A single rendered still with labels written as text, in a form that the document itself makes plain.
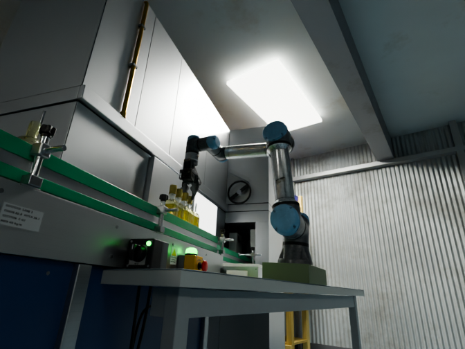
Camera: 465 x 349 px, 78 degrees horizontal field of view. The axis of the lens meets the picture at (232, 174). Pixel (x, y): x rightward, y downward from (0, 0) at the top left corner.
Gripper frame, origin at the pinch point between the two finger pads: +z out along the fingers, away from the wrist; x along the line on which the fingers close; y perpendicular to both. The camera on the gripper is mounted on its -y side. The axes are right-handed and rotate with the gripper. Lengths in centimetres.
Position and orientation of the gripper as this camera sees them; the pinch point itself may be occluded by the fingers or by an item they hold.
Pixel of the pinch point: (189, 198)
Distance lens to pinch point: 154.4
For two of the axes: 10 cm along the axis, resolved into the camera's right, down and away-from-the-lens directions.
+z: -0.4, 9.3, -3.7
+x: 9.5, -0.8, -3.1
